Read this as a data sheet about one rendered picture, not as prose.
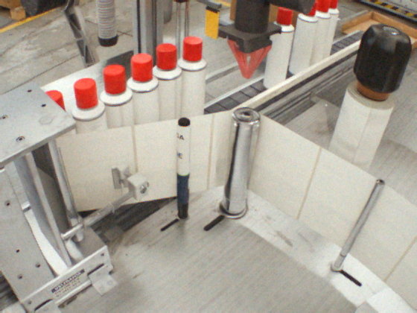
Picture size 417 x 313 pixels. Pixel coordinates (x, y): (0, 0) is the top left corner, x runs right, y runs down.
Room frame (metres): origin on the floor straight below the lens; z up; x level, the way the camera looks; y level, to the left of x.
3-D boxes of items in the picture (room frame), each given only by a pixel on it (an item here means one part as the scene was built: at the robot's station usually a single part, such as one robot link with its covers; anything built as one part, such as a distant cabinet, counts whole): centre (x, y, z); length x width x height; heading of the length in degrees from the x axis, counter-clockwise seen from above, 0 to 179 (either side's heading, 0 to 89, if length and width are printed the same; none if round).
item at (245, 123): (0.42, -0.05, 0.97); 0.05 x 0.05 x 0.19
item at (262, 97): (0.84, -0.22, 0.91); 1.07 x 0.01 x 0.02; 138
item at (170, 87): (0.56, 0.08, 0.98); 0.05 x 0.05 x 0.20
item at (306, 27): (0.89, -0.22, 0.98); 0.05 x 0.05 x 0.20
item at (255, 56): (0.62, -0.07, 1.06); 0.07 x 0.07 x 0.09; 48
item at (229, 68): (0.89, -0.16, 0.96); 1.07 x 0.01 x 0.01; 138
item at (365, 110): (0.51, -0.26, 1.03); 0.09 x 0.09 x 0.30
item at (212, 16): (0.66, 0.01, 1.09); 0.03 x 0.01 x 0.06; 48
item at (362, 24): (1.38, -0.67, 0.85); 0.30 x 0.26 x 0.04; 138
